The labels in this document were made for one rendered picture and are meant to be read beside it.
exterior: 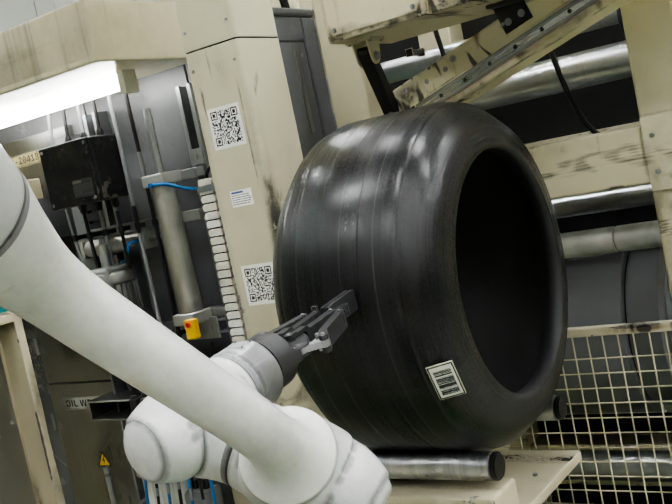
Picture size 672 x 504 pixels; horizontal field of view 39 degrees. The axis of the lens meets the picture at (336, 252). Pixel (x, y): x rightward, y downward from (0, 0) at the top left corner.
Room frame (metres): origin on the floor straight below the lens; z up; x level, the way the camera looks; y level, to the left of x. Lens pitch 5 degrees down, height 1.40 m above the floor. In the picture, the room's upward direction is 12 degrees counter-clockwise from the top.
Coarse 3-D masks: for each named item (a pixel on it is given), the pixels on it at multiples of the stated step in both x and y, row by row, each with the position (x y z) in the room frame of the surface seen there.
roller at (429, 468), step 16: (384, 464) 1.50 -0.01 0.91; (400, 464) 1.48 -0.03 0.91; (416, 464) 1.46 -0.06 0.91; (432, 464) 1.44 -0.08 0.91; (448, 464) 1.43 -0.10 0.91; (464, 464) 1.41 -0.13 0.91; (480, 464) 1.40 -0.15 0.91; (496, 464) 1.39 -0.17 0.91; (480, 480) 1.41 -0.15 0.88; (496, 480) 1.39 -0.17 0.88
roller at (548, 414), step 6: (552, 396) 1.64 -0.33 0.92; (558, 396) 1.63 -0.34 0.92; (552, 402) 1.62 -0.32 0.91; (558, 402) 1.62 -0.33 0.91; (564, 402) 1.64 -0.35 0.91; (546, 408) 1.63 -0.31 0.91; (552, 408) 1.62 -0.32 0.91; (558, 408) 1.62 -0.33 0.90; (564, 408) 1.64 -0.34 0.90; (540, 414) 1.63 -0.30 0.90; (546, 414) 1.63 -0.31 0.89; (552, 414) 1.62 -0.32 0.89; (558, 414) 1.62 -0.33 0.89; (564, 414) 1.63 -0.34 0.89; (540, 420) 1.65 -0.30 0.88; (546, 420) 1.64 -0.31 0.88; (552, 420) 1.63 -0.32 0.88
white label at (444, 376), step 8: (432, 368) 1.30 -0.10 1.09; (440, 368) 1.30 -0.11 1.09; (448, 368) 1.30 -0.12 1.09; (432, 376) 1.31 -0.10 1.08; (440, 376) 1.31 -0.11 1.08; (448, 376) 1.31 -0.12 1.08; (456, 376) 1.30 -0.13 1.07; (440, 384) 1.31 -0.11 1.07; (448, 384) 1.31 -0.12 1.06; (456, 384) 1.31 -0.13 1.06; (440, 392) 1.32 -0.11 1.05; (448, 392) 1.32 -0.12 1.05; (456, 392) 1.32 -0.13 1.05; (464, 392) 1.31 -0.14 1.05
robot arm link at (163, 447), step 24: (216, 360) 1.08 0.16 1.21; (144, 408) 0.98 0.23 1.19; (168, 408) 0.98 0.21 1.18; (144, 432) 0.96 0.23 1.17; (168, 432) 0.96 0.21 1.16; (192, 432) 0.97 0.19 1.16; (144, 456) 0.97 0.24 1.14; (168, 456) 0.95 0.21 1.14; (192, 456) 0.97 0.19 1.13; (216, 456) 0.97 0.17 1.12; (168, 480) 0.97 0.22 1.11; (216, 480) 1.00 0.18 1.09
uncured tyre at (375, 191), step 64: (384, 128) 1.47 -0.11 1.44; (448, 128) 1.44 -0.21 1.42; (320, 192) 1.43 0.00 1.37; (384, 192) 1.35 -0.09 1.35; (448, 192) 1.37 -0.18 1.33; (512, 192) 1.76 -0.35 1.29; (320, 256) 1.38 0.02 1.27; (384, 256) 1.31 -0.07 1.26; (448, 256) 1.33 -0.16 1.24; (512, 256) 1.79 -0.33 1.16; (384, 320) 1.31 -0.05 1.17; (448, 320) 1.31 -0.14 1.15; (512, 320) 1.77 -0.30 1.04; (320, 384) 1.41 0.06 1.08; (384, 384) 1.35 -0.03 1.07; (512, 384) 1.68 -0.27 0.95; (384, 448) 1.50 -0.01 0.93; (448, 448) 1.43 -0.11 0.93
